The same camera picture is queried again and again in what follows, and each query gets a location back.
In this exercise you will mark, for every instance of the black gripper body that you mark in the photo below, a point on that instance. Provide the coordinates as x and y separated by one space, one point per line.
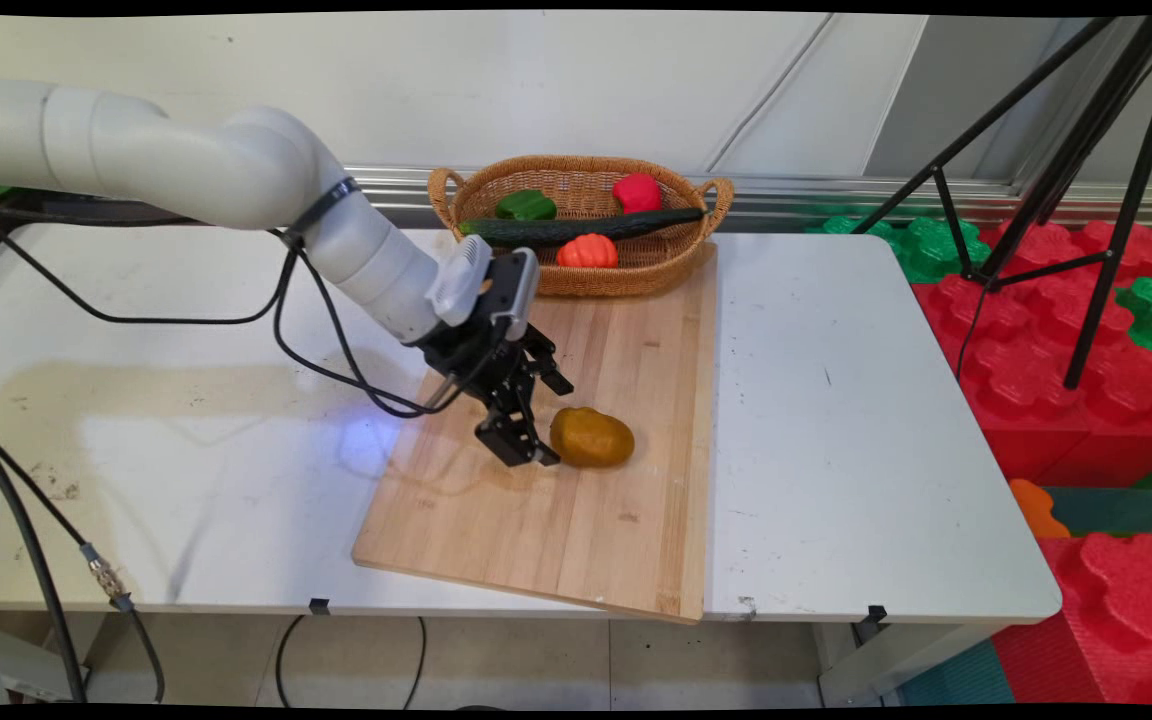
471 355

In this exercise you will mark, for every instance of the teal foam block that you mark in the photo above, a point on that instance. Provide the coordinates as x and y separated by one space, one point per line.
1121 508

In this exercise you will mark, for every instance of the brown toy potato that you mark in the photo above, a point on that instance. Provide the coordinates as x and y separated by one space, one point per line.
591 437

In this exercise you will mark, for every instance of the red toy bell pepper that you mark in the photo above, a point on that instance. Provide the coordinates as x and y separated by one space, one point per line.
637 193

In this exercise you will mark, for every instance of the black tripod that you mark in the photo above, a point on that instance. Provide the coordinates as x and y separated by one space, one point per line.
1076 170

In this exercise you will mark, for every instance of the metal wall rail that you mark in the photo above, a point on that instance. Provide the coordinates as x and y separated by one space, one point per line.
836 195

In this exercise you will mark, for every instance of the woven wicker basket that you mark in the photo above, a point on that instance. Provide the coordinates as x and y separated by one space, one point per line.
626 270

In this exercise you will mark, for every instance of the white table leg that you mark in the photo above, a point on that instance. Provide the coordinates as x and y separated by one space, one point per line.
886 660

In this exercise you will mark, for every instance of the white ribbed camera mount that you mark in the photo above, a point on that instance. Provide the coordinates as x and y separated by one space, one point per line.
458 280

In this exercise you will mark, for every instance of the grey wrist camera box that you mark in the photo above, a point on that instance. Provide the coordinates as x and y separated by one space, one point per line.
511 290

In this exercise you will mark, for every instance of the wooden cutting board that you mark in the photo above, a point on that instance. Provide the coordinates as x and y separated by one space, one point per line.
576 520

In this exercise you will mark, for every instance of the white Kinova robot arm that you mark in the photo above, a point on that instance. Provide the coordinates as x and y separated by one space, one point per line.
196 170

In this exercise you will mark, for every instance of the orange foam block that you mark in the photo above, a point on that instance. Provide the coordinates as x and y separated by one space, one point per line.
1036 508

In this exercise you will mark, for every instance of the dark green toy cucumber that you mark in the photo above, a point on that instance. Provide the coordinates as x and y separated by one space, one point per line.
576 230

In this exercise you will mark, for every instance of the teal foam floor mat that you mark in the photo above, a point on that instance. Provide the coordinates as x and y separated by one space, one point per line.
956 680

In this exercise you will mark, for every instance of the green toy bell pepper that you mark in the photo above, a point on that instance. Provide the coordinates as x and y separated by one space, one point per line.
525 205

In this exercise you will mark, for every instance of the large red foam block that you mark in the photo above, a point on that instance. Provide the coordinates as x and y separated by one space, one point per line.
1036 340

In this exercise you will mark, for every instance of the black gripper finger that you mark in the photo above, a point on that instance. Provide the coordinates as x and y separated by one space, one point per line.
516 440
548 365

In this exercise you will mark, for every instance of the orange toy pumpkin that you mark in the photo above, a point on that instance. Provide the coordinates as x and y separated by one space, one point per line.
587 251

